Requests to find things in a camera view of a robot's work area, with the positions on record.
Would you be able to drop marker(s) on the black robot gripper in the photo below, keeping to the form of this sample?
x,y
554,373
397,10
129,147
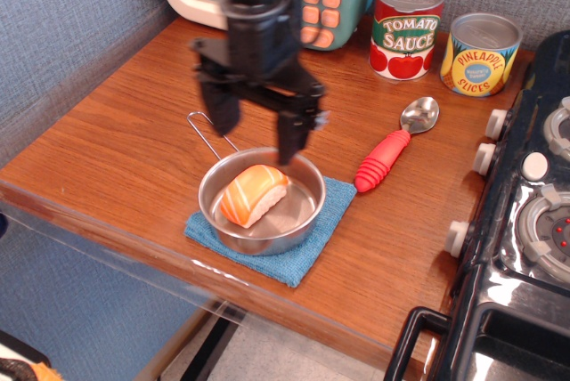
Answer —
x,y
258,62

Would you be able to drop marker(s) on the orange salmon sushi toy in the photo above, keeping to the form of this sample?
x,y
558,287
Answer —
x,y
252,193

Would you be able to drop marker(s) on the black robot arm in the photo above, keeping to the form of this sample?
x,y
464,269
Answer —
x,y
258,62

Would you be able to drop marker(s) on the small steel saucepan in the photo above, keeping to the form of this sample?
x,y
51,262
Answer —
x,y
285,225

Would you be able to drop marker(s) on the blue folded cloth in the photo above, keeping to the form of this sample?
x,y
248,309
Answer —
x,y
291,266

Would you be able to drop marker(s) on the tomato sauce can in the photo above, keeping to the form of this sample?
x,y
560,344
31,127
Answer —
x,y
403,37

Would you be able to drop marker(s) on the pineapple slices can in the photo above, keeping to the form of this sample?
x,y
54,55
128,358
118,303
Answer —
x,y
480,53

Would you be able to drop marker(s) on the black toy stove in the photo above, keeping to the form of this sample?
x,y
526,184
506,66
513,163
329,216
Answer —
x,y
510,297

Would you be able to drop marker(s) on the orange fuzzy object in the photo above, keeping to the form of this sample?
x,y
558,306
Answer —
x,y
19,370

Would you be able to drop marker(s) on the red handled metal spoon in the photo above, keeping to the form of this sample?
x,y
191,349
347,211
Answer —
x,y
418,117

